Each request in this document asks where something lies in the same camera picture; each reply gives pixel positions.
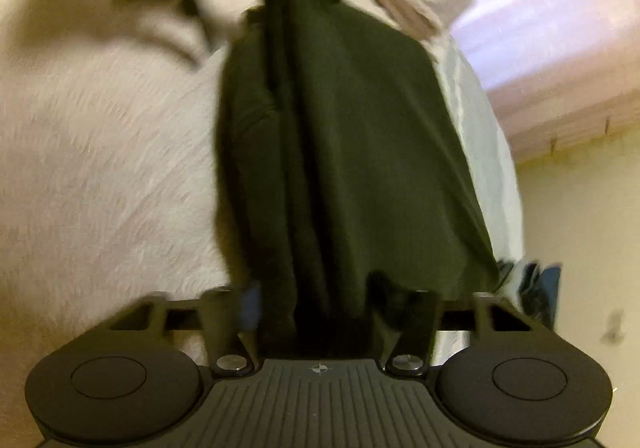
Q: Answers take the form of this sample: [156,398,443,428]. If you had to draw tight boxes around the black pants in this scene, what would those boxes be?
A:
[215,0,502,360]

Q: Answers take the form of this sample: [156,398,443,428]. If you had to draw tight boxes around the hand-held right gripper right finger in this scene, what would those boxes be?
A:
[367,278,545,375]

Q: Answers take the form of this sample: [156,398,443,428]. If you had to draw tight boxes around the blue white fabric item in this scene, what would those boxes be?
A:
[500,261,564,330]

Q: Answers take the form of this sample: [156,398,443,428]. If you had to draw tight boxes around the pink grey striped bed blanket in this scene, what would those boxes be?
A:
[0,0,527,365]

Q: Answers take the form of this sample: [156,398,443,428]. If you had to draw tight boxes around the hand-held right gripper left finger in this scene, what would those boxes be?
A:
[102,285,263,376]

